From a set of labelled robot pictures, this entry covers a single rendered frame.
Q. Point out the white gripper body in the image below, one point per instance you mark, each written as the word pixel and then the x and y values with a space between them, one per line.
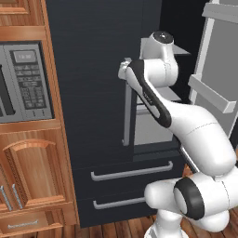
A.
pixel 123 69

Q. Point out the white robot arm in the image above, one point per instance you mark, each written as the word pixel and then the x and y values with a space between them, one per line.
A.
pixel 204 145

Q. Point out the black fridge door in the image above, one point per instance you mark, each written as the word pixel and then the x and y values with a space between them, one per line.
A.
pixel 93 86

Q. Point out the black fridge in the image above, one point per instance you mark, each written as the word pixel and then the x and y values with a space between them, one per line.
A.
pixel 93 93

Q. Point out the grey fridge shelf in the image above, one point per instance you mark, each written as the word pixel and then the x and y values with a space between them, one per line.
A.
pixel 181 51

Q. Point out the pale grey fridge crisper drawer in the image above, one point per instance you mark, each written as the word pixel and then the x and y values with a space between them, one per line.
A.
pixel 148 130

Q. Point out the white fridge door bin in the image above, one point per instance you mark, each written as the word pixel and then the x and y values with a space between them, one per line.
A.
pixel 221 12
pixel 210 93

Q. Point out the open fridge door white inside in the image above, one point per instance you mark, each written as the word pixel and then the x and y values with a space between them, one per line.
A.
pixel 217 62

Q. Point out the tall black fridge drawer front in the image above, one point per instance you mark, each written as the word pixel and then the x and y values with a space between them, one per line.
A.
pixel 124 189

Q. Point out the low black fridge drawer front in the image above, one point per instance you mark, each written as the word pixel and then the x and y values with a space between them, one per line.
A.
pixel 117 215

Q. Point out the grey microwave oven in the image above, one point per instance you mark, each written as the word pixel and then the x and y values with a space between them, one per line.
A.
pixel 29 80

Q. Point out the wooden cupboard unit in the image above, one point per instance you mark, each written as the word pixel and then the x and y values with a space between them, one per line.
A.
pixel 46 173

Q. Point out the arched wooden cupboard door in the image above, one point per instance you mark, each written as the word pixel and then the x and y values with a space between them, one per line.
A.
pixel 37 170

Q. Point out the wooden drawer front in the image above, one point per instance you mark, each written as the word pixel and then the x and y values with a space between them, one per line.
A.
pixel 46 218

